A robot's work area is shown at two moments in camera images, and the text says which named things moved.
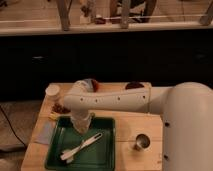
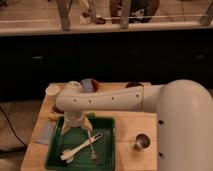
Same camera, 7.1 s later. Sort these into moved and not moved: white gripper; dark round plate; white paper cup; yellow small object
Moved: white gripper
Not moved: white paper cup; dark round plate; yellow small object
